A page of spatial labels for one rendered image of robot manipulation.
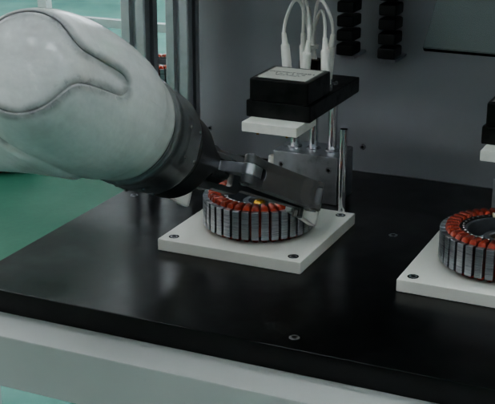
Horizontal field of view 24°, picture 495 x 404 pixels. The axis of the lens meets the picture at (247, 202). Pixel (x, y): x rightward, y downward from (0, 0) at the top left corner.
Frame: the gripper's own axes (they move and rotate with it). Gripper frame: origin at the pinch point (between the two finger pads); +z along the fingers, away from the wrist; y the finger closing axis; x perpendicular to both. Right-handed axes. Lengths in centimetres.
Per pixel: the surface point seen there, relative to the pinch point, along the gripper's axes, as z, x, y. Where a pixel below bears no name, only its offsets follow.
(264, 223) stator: -0.8, -2.2, 2.7
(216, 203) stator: -1.0, -1.0, -2.6
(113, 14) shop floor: 461, 172, -310
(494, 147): 3.0, 8.8, 22.1
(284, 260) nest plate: -1.9, -5.5, 5.9
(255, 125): 1.7, 7.8, -1.4
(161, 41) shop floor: 412, 143, -246
